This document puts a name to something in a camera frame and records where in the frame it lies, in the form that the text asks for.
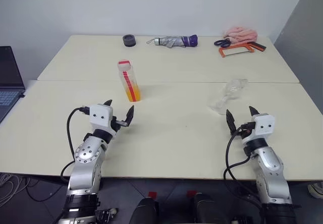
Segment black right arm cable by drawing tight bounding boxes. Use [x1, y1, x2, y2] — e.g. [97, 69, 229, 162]
[223, 127, 264, 224]

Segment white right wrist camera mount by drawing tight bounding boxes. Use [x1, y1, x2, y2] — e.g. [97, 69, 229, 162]
[241, 113, 276, 144]

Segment pink towel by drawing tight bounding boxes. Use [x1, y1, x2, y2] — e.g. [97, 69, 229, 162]
[223, 26, 258, 44]

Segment clear plastic bottle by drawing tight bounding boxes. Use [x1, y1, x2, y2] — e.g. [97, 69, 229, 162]
[208, 78, 249, 115]

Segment dark rounded shape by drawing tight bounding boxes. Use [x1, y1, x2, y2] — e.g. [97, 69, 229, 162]
[193, 192, 224, 224]
[129, 196, 159, 224]

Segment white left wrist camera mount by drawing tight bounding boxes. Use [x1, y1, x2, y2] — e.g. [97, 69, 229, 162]
[88, 103, 119, 135]

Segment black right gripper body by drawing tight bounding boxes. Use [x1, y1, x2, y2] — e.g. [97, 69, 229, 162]
[237, 123, 255, 138]

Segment silver purple folded umbrella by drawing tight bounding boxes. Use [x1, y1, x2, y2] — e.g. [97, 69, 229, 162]
[146, 34, 198, 48]

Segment white red bottle cap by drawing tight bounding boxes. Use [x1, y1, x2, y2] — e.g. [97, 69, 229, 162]
[117, 60, 132, 71]

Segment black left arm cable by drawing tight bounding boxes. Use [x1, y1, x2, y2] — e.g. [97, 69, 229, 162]
[60, 106, 90, 184]

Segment white shoe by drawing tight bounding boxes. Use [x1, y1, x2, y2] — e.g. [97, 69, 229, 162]
[307, 182, 323, 199]

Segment thin black floor cable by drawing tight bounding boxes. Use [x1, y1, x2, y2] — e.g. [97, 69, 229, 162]
[26, 180, 65, 202]

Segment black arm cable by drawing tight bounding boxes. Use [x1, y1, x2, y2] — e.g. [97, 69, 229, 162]
[60, 106, 90, 184]
[223, 127, 264, 224]

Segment blue handled scissors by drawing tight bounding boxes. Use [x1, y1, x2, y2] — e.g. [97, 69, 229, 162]
[213, 38, 232, 47]

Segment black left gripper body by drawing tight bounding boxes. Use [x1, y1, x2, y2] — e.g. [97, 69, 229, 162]
[111, 117, 127, 132]

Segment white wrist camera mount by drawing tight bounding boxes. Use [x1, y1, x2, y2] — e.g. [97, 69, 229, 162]
[88, 103, 119, 135]
[241, 113, 276, 144]

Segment orange juice bottle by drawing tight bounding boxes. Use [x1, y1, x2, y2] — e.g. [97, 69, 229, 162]
[117, 60, 141, 103]

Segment orange hacksaw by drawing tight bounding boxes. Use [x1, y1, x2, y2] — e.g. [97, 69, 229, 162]
[218, 41, 267, 58]

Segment dark laptop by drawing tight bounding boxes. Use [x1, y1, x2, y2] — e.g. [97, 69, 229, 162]
[0, 45, 26, 124]

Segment black caster with white wheel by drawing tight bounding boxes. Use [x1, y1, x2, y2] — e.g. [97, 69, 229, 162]
[97, 207, 119, 221]

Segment white floor cables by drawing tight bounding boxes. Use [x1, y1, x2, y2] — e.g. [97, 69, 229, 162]
[0, 173, 31, 206]

